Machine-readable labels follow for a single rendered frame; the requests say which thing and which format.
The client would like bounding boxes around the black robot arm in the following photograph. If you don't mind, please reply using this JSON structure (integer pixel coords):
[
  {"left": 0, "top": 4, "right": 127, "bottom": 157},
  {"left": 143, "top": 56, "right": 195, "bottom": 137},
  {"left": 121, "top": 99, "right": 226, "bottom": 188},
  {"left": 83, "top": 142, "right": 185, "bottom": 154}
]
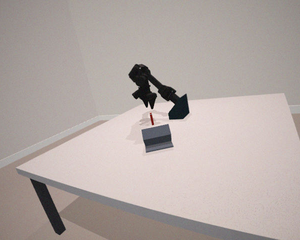
[{"left": 128, "top": 64, "right": 180, "bottom": 104}]

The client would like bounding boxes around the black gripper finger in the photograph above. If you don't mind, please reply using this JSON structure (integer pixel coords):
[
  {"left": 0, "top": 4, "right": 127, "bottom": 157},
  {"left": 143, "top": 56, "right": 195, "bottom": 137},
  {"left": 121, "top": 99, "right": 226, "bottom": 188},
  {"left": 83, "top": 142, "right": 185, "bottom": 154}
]
[
  {"left": 146, "top": 97, "right": 156, "bottom": 109},
  {"left": 139, "top": 97, "right": 148, "bottom": 108}
]

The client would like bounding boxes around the grey sloped panel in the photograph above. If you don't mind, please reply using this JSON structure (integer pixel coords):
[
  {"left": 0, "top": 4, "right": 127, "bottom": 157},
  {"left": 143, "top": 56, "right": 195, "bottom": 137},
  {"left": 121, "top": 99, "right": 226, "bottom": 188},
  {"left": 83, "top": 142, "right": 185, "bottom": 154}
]
[{"left": 141, "top": 124, "right": 174, "bottom": 153}]

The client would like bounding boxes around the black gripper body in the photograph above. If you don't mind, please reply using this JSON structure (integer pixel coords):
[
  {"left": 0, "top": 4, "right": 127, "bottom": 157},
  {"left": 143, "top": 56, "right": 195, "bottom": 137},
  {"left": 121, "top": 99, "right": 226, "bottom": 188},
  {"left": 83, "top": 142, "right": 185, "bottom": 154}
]
[{"left": 139, "top": 83, "right": 157, "bottom": 100}]

